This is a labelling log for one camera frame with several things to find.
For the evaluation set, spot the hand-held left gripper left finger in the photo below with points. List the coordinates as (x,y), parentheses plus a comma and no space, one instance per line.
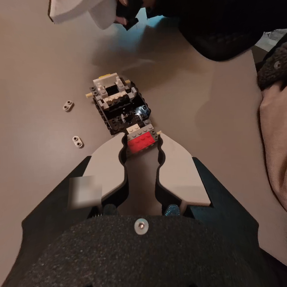
(105,166)

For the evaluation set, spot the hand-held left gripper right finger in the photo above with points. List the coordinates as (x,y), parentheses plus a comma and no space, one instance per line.
(181,177)

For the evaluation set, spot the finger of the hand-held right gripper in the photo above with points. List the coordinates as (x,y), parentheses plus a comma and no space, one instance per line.
(67,11)

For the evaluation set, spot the small grey two-hole plate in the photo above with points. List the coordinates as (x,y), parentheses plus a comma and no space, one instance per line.
(78,141)
(68,105)

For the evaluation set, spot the toy brick car model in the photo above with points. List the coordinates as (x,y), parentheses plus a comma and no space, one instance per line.
(141,142)

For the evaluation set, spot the person's right forearm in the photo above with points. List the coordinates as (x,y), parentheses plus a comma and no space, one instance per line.
(224,33)

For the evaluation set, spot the person's right hand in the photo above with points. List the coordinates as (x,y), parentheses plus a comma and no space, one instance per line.
(122,20)

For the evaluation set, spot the black fleece-lined jacket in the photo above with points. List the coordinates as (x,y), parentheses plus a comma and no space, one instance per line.
(272,69)

